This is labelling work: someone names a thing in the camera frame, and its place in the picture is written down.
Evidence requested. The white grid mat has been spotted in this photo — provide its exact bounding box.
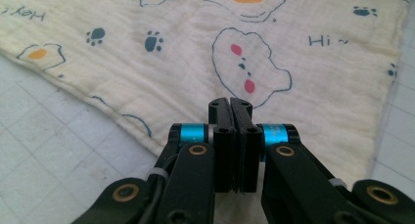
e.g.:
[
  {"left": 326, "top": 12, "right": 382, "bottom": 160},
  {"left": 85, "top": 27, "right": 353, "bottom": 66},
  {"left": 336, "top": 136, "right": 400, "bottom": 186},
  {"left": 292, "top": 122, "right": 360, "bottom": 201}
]
[{"left": 0, "top": 0, "right": 415, "bottom": 224}]

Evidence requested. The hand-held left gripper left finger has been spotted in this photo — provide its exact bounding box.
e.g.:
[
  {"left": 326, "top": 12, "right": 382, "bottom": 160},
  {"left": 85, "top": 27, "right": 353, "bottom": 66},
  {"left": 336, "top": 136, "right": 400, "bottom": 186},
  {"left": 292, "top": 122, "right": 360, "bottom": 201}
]
[{"left": 169, "top": 97, "right": 237, "bottom": 193}]

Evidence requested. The cream cloth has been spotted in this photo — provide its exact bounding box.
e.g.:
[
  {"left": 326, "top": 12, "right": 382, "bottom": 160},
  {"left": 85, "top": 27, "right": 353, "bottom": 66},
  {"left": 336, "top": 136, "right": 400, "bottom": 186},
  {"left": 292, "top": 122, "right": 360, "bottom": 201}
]
[{"left": 0, "top": 0, "right": 415, "bottom": 190}]

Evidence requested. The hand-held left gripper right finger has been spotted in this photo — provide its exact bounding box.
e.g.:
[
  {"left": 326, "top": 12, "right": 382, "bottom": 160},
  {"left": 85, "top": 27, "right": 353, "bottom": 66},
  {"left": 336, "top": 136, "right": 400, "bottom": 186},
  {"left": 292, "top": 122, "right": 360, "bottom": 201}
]
[{"left": 230, "top": 97, "right": 295, "bottom": 194}]

